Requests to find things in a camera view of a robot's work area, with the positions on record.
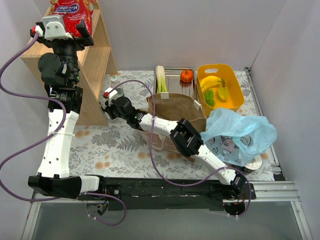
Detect red cookie snack packet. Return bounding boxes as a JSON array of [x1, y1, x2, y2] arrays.
[[50, 0, 96, 38]]

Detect yellow bananas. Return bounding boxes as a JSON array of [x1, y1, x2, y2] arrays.
[[199, 75, 222, 93]]

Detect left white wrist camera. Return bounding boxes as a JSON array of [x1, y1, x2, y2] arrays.
[[30, 14, 73, 42]]

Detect purple cable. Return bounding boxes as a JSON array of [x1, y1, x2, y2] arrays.
[[0, 32, 128, 227], [109, 79, 253, 218]]

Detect white green leek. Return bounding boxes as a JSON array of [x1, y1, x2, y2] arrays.
[[155, 65, 168, 93]]

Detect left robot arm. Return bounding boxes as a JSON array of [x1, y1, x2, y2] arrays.
[[28, 15, 107, 200]]

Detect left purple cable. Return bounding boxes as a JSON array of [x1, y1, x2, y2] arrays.
[[0, 32, 128, 227]]

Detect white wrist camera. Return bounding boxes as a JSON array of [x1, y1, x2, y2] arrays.
[[103, 87, 124, 102], [30, 14, 73, 42]]

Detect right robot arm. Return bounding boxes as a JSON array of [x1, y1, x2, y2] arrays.
[[103, 96, 249, 199]]

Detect wooden shelf unit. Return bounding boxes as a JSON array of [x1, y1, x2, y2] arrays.
[[21, 4, 118, 126]]

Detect brown paper tote bag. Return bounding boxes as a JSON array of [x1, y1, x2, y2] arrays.
[[139, 92, 206, 153]]

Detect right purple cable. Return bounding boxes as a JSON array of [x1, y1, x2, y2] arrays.
[[109, 79, 253, 218]]

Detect blue cartoon plastic bag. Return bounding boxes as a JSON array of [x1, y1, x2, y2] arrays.
[[200, 107, 277, 167]]

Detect yellow plastic basket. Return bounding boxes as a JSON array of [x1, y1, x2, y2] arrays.
[[196, 63, 245, 117]]

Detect yellow star fruit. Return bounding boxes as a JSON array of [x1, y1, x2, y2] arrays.
[[217, 86, 229, 102]]

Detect green vegetables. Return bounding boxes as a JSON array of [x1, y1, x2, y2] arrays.
[[203, 89, 216, 108]]

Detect small orange pumpkin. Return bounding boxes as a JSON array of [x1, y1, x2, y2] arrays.
[[180, 69, 194, 83]]

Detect grey tape roll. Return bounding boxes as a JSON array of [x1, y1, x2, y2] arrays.
[[237, 155, 263, 174]]

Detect metal tray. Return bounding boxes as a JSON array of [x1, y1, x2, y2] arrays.
[[153, 67, 197, 100]]

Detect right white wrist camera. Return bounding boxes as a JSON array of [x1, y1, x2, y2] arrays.
[[103, 87, 124, 102]]

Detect floral table mat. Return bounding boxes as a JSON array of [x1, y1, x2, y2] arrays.
[[69, 70, 275, 181]]

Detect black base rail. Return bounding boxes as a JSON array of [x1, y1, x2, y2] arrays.
[[79, 177, 256, 215]]

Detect green label bottle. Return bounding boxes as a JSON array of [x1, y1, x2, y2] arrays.
[[110, 75, 119, 89]]

